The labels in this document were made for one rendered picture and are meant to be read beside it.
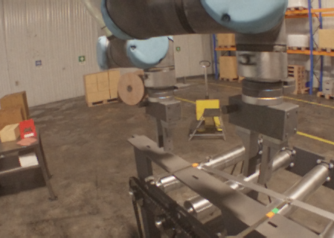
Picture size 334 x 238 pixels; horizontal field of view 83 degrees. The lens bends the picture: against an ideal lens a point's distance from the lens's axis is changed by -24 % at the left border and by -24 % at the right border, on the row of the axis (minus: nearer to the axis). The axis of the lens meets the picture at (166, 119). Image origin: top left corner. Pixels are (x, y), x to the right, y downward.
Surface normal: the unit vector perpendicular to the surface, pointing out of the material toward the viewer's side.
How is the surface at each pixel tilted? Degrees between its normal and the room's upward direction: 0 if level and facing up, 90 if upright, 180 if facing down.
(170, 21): 130
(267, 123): 90
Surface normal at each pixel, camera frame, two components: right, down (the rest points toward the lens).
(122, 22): -0.39, 0.67
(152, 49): 0.57, 0.26
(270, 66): -0.12, 0.29
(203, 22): -0.24, 0.91
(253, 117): -0.86, 0.20
